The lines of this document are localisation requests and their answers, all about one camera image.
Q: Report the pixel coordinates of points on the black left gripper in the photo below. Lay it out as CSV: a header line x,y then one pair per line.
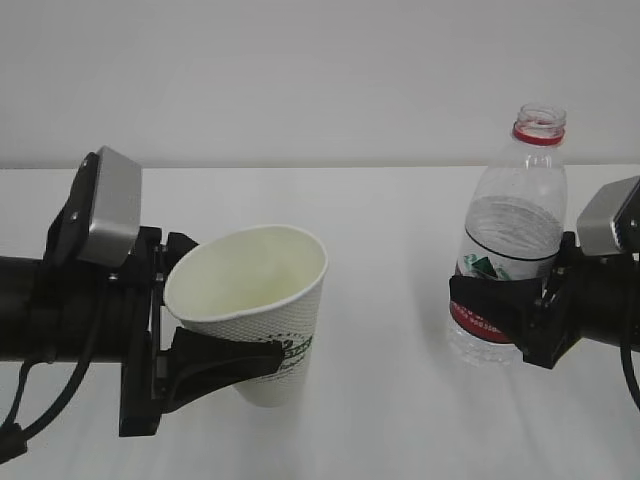
x,y
107,314

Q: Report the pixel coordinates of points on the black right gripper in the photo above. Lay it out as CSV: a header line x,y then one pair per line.
x,y
586,297

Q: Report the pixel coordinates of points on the white paper cup green logo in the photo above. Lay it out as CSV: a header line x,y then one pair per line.
x,y
259,284

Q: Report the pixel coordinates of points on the clear Nongfu Spring water bottle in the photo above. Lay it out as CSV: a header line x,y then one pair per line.
x,y
515,220

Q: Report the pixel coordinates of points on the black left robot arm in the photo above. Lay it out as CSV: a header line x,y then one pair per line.
x,y
23,338

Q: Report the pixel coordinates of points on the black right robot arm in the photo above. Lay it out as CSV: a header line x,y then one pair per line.
x,y
585,296

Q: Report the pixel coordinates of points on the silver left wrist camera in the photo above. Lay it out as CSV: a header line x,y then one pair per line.
x,y
114,219

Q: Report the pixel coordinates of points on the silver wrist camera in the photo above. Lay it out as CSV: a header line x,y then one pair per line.
x,y
609,223
114,219

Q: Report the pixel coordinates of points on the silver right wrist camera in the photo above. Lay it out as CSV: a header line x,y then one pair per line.
x,y
609,223

